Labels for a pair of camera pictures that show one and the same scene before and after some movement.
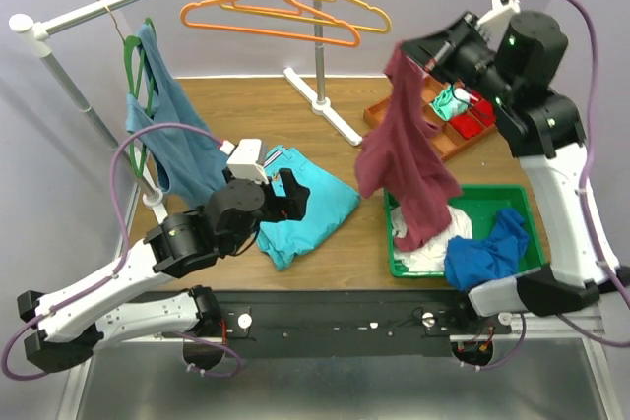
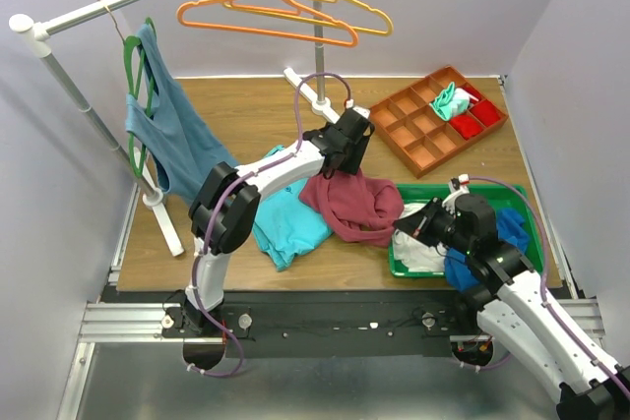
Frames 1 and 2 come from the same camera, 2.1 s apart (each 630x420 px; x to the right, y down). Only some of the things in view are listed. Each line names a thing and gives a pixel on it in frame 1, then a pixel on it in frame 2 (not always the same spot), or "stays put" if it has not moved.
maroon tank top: (404, 158) → (358, 208)
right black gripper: (436, 50) → (419, 223)
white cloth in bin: (431, 256) stays put
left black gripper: (278, 198) → (342, 159)
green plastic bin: (483, 205) stays put
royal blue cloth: (470, 263) stays put
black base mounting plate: (348, 323) stays put
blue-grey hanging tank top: (176, 129) stays put
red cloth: (468, 125) stays put
